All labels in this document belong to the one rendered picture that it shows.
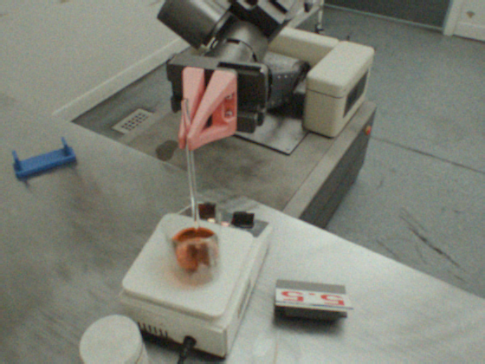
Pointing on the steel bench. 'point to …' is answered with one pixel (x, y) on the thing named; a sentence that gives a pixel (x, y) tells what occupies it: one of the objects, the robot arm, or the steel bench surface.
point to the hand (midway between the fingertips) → (188, 138)
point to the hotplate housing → (195, 333)
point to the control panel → (246, 229)
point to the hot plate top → (158, 276)
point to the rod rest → (43, 160)
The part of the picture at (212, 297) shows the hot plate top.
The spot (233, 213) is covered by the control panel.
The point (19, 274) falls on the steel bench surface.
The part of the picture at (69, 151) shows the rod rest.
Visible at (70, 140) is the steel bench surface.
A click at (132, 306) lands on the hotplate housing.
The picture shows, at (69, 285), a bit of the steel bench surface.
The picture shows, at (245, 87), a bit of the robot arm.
